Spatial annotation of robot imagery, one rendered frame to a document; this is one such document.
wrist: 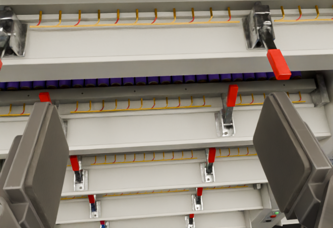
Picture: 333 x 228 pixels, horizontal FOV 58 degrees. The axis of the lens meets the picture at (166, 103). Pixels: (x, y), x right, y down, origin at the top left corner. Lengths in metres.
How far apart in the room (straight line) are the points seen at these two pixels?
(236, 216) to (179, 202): 0.27
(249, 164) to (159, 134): 0.28
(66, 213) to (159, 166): 0.31
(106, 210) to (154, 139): 0.40
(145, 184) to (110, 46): 0.38
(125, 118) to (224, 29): 0.23
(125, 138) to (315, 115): 0.32
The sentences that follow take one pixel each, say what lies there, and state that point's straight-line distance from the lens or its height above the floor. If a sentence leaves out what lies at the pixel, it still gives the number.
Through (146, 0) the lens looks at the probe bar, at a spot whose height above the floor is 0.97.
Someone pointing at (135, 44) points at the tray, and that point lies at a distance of 0.34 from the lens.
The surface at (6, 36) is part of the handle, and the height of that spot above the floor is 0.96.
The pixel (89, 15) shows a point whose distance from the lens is 0.35.
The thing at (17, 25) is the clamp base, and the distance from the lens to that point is 0.36.
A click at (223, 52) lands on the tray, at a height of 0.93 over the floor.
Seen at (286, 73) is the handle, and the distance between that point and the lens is 0.30.
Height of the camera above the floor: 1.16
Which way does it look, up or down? 53 degrees down
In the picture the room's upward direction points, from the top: 3 degrees clockwise
